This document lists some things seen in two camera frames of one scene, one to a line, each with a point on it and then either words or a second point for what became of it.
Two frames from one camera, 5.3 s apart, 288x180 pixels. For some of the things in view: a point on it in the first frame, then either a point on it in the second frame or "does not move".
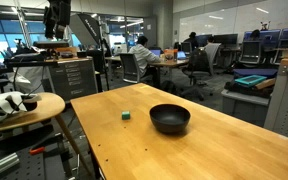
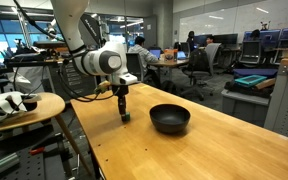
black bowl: [169, 118] does not move
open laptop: [156, 52] does not move
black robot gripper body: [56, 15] to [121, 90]
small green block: [125, 115] does not move
